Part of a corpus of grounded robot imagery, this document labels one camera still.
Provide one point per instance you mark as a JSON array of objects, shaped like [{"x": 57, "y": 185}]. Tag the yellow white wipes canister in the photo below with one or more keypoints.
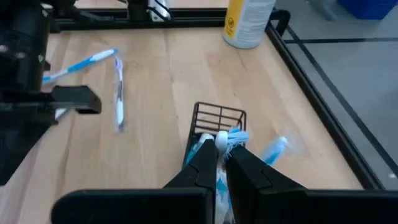
[{"x": 248, "y": 25}]

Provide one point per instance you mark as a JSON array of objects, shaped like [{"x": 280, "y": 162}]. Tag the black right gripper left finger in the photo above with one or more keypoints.
[{"x": 202, "y": 174}]

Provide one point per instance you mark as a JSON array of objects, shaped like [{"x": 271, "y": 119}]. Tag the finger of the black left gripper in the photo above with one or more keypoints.
[
  {"x": 77, "y": 99},
  {"x": 18, "y": 137}
]

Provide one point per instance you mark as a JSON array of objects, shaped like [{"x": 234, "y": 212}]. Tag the purple toothbrush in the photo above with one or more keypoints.
[{"x": 119, "y": 105}]

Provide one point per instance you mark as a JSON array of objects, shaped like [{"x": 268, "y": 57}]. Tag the blue white toothbrush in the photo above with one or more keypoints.
[{"x": 221, "y": 141}]

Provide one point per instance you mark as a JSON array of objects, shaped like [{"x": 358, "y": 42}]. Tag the blue plastic bin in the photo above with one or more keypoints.
[{"x": 367, "y": 7}]

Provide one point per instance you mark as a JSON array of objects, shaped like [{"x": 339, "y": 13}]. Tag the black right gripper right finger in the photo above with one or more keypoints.
[{"x": 248, "y": 186}]

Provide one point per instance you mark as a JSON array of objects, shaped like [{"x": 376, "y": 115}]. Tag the blue mouthwash bottle white cap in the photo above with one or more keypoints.
[{"x": 206, "y": 138}]

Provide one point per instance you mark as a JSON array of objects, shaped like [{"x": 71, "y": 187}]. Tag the silver aluminium bracket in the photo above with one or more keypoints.
[{"x": 158, "y": 11}]

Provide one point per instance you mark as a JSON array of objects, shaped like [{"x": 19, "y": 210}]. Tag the black table frame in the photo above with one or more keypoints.
[{"x": 196, "y": 18}]

